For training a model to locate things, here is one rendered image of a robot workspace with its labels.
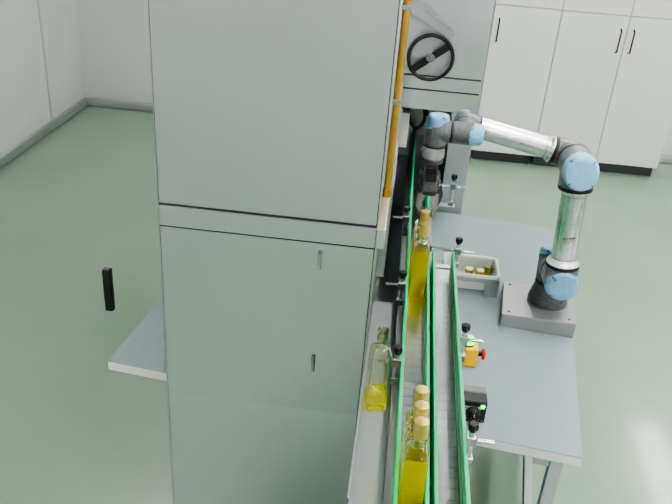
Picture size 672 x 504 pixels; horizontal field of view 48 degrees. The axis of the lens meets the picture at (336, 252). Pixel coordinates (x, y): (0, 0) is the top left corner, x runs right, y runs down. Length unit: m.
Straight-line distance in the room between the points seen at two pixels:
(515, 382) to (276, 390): 0.81
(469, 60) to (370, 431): 1.95
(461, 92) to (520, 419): 1.67
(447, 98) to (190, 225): 1.79
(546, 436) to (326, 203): 1.00
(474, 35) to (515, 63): 2.90
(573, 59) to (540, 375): 4.12
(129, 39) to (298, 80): 5.44
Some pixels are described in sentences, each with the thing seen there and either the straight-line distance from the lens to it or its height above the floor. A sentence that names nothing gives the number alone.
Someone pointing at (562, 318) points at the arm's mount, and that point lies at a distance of 2.89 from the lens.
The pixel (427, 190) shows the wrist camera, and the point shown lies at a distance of 2.51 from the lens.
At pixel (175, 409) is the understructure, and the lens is 2.47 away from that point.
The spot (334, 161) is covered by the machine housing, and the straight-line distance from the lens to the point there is 1.93.
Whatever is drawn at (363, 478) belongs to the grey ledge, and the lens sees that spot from 1.98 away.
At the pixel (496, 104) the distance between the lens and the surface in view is 6.45.
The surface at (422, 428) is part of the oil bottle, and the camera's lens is 1.72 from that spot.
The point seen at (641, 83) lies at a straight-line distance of 6.61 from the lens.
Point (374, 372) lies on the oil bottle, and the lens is 2.08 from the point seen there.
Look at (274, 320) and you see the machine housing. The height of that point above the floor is 1.06.
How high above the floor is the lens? 2.27
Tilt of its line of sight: 28 degrees down
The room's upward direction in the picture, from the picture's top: 4 degrees clockwise
